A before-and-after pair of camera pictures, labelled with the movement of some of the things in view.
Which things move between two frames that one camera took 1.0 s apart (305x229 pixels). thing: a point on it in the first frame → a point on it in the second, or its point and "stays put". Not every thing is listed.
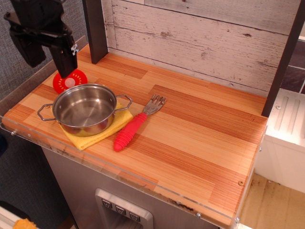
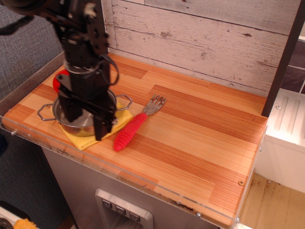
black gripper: [42, 20] → [91, 80]
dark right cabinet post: [284, 61] stays put
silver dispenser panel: [116, 213] stays put
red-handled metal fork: [128, 132] stays put
